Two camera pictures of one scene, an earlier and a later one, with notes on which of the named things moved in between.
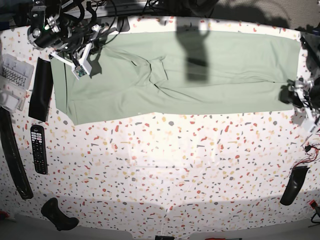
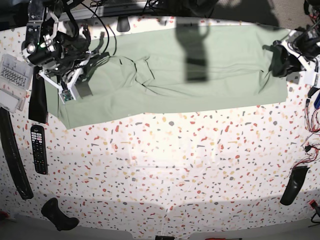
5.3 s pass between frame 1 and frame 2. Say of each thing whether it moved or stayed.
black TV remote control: stayed
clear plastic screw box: stayed
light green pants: moved
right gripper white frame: moved
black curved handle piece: stayed
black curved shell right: stayed
